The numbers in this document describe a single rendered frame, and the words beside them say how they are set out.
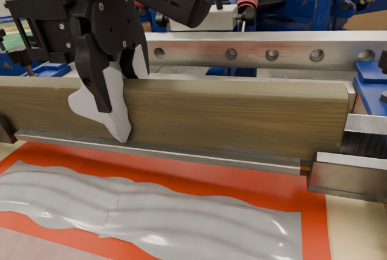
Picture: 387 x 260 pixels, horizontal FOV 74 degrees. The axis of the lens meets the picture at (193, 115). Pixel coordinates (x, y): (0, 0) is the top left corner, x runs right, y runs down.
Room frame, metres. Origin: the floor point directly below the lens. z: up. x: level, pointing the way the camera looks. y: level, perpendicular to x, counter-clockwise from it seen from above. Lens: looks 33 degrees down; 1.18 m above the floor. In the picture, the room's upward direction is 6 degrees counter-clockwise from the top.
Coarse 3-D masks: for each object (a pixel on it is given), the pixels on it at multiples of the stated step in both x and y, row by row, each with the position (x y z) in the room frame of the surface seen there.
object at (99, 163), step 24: (24, 144) 0.31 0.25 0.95; (48, 144) 0.31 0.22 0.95; (0, 168) 0.27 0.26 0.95; (72, 168) 0.25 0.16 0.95; (96, 168) 0.25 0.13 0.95; (120, 168) 0.24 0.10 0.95; (0, 216) 0.19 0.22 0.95; (24, 216) 0.18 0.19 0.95; (0, 240) 0.16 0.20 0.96; (24, 240) 0.15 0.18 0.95; (48, 240) 0.15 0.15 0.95; (72, 240) 0.15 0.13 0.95; (96, 240) 0.15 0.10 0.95
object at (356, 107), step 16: (208, 80) 0.39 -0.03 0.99; (224, 80) 0.38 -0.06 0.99; (240, 80) 0.38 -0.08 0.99; (256, 80) 0.37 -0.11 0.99; (272, 80) 0.37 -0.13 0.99; (288, 80) 0.36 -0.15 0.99; (304, 80) 0.35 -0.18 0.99; (320, 80) 0.35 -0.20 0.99; (352, 96) 0.30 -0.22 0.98; (352, 112) 0.30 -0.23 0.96
